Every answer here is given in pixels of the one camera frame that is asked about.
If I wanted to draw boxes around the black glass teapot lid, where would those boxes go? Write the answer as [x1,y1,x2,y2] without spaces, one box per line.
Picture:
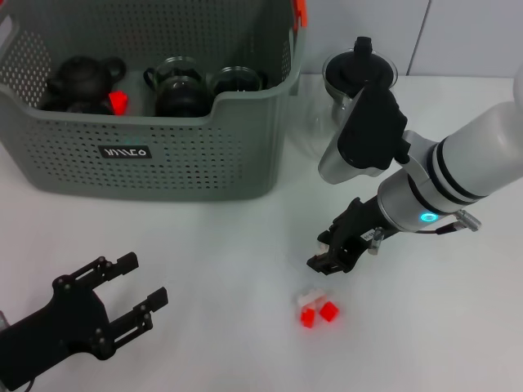
[324,36,396,98]

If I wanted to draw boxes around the orange bin handle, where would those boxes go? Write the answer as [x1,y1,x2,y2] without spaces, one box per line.
[293,0,308,29]

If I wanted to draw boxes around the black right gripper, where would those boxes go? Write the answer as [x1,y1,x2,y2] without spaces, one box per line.
[306,198,400,275]

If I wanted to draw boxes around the grey-green perforated storage bin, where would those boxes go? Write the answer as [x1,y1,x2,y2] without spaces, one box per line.
[0,0,307,203]

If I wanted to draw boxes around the steel teapot infuser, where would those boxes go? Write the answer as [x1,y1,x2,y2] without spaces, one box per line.
[331,96,353,126]

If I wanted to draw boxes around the large red sloped brick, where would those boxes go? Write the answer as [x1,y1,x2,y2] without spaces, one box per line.
[108,91,130,116]

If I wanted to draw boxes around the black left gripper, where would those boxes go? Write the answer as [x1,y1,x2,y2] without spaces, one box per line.
[0,252,169,390]

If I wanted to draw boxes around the clear glass teapot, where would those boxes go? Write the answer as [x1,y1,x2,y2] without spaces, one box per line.
[301,47,400,161]

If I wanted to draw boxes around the right gripper cable with connector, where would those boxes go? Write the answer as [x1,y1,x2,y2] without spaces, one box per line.
[367,209,482,256]

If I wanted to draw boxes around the dark clay teapot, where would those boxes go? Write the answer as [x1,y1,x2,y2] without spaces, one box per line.
[44,56,127,112]

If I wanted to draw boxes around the translucent white brick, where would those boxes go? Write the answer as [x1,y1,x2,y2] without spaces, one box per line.
[296,287,329,308]

